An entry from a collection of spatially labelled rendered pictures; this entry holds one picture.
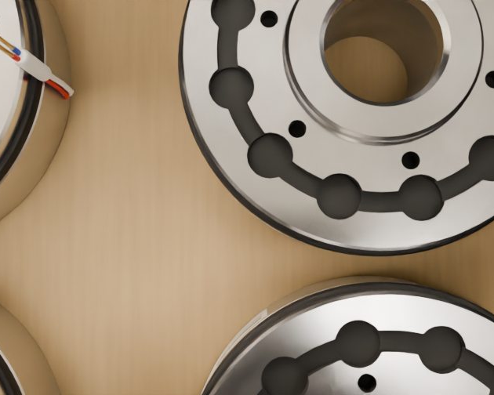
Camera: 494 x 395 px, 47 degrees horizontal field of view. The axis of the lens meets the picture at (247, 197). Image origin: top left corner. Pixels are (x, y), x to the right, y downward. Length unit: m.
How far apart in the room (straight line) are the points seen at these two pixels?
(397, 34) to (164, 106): 0.07
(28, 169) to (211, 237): 0.06
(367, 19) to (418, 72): 0.02
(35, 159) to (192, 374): 0.08
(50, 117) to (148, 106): 0.03
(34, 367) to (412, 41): 0.14
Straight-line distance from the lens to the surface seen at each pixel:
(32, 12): 0.17
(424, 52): 0.16
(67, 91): 0.17
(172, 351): 0.18
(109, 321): 0.18
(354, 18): 0.17
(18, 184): 0.18
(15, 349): 0.17
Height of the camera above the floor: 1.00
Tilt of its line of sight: 86 degrees down
